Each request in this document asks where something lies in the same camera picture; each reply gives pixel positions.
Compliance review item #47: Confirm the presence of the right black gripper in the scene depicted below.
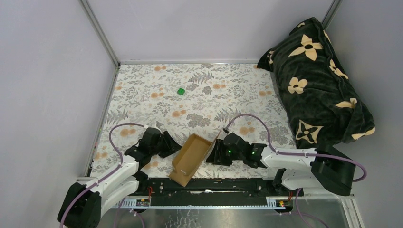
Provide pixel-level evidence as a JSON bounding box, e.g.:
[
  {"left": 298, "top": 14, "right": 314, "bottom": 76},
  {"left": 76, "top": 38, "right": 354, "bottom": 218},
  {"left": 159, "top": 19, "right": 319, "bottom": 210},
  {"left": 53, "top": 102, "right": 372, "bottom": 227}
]
[{"left": 205, "top": 138, "right": 244, "bottom": 166}]

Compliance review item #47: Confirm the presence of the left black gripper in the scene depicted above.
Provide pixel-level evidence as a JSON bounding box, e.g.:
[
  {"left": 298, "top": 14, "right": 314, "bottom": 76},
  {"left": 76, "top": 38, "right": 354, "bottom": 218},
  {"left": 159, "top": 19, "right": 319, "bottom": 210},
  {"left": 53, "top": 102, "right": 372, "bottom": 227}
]
[{"left": 150, "top": 132, "right": 182, "bottom": 159}]

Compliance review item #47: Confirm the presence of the brown cardboard box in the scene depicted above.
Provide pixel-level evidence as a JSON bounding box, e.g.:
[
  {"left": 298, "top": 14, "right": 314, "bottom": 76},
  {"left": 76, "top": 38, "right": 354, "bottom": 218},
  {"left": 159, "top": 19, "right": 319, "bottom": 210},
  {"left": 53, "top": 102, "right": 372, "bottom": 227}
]
[{"left": 169, "top": 133, "right": 214, "bottom": 187}]

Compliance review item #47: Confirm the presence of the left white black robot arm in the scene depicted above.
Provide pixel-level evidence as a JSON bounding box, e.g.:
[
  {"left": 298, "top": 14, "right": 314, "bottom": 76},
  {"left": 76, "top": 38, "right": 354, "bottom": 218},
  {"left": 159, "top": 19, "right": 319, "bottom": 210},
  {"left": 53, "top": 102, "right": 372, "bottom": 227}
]
[{"left": 57, "top": 127, "right": 181, "bottom": 228}]

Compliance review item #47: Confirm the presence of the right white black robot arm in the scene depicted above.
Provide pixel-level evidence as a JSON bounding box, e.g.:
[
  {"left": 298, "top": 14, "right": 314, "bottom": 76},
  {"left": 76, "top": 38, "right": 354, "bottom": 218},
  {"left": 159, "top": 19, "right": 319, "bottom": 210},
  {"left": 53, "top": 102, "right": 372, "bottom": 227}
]
[{"left": 206, "top": 133, "right": 357, "bottom": 196}]

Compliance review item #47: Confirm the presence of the floral patterned table mat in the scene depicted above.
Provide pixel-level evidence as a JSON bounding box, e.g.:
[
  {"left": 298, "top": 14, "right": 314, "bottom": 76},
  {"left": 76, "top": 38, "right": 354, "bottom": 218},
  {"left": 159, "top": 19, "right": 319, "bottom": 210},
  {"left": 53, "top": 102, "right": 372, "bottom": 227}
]
[{"left": 89, "top": 64, "right": 296, "bottom": 177}]

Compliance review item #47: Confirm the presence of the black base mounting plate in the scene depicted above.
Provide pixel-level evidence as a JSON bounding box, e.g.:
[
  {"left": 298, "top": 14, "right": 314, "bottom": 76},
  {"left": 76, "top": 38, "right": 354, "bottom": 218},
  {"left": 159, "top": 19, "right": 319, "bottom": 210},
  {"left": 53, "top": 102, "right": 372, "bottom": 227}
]
[{"left": 122, "top": 178, "right": 304, "bottom": 210}]

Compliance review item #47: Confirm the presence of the small green cube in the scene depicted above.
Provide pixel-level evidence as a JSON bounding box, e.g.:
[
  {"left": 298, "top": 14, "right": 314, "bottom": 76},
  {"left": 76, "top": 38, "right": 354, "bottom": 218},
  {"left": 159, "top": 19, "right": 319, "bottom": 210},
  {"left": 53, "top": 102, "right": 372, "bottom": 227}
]
[{"left": 177, "top": 88, "right": 185, "bottom": 95}]

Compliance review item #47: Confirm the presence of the black floral blanket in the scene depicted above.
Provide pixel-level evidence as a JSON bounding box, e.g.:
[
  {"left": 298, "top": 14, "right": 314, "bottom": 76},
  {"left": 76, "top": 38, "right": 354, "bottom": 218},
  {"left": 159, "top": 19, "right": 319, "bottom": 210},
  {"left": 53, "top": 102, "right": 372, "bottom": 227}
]
[{"left": 257, "top": 17, "right": 375, "bottom": 149}]

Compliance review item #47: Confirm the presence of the aluminium frame rail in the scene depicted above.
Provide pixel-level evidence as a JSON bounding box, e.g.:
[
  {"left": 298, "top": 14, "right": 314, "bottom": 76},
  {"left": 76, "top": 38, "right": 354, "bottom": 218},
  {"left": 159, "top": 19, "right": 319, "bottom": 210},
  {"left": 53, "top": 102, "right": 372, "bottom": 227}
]
[{"left": 73, "top": 177, "right": 355, "bottom": 200}]

